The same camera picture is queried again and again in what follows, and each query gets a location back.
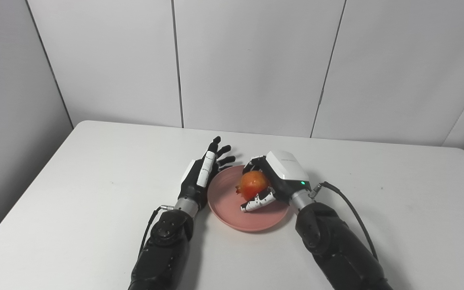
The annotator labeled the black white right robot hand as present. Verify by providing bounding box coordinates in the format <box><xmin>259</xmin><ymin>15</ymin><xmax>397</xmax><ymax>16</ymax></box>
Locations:
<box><xmin>240</xmin><ymin>151</ymin><xmax>311</xmax><ymax>213</ymax></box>

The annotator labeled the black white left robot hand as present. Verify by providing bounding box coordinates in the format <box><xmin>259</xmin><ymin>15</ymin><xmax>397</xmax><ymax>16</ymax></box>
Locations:
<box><xmin>178</xmin><ymin>136</ymin><xmax>236</xmax><ymax>210</ymax></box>

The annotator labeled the red pomegranate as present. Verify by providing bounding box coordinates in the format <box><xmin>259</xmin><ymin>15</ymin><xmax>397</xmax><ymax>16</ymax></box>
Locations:
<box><xmin>236</xmin><ymin>170</ymin><xmax>270</xmax><ymax>201</ymax></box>

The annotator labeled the pink round plate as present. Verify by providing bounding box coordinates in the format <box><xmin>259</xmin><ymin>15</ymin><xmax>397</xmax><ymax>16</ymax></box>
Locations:
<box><xmin>207</xmin><ymin>165</ymin><xmax>293</xmax><ymax>232</ymax></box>

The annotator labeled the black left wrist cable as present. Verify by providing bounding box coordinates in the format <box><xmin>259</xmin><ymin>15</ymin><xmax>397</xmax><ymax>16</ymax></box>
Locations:
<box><xmin>139</xmin><ymin>205</ymin><xmax>174</xmax><ymax>258</ymax></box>

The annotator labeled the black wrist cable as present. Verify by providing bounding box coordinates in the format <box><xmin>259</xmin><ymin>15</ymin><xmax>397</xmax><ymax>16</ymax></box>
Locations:
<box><xmin>139</xmin><ymin>205</ymin><xmax>174</xmax><ymax>258</ymax></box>
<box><xmin>311</xmin><ymin>182</ymin><xmax>379</xmax><ymax>262</ymax></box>

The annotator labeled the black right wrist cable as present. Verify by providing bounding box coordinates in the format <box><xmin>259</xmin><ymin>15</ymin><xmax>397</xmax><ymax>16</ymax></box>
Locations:
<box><xmin>311</xmin><ymin>182</ymin><xmax>379</xmax><ymax>262</ymax></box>

